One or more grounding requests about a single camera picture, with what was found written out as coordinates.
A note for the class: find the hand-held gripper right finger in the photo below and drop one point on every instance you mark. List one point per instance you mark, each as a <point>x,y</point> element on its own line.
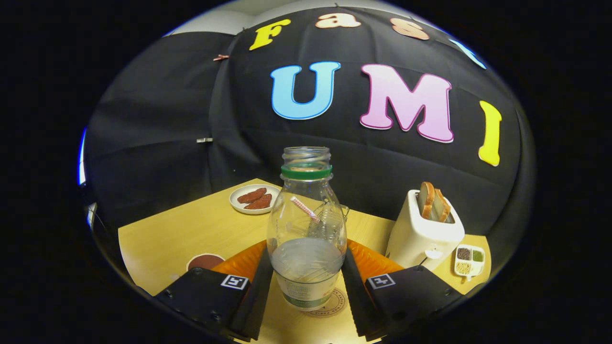
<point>356,301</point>

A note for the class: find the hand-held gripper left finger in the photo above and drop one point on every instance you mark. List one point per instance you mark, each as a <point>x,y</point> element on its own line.
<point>258,306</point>

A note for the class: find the round wooden coaster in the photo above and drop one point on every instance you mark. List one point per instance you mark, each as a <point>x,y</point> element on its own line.
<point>335,306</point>

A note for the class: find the clear plastic juice bottle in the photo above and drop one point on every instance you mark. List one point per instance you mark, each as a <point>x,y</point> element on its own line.
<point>306,267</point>

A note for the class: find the white toaster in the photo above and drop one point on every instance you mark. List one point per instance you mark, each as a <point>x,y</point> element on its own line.
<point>416,239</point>

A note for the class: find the wooden table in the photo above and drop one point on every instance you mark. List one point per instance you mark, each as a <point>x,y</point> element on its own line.
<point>191,229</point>

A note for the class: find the brown sausage piece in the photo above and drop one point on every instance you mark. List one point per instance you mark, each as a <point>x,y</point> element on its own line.
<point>259,202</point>
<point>252,195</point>

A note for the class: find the white round plate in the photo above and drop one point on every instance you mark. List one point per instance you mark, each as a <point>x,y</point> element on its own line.
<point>235,199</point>

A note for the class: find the white divided seasoning tray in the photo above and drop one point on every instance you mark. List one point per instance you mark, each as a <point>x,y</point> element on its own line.
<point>469,267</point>

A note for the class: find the toasted bread slice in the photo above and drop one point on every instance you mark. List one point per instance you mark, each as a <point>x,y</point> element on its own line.
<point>442,206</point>
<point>426,200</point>

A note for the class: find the black backdrop cloth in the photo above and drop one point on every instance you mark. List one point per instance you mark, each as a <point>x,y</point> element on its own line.
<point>191,95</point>

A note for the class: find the red clip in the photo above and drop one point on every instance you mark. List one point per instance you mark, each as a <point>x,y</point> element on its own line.
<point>221,58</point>

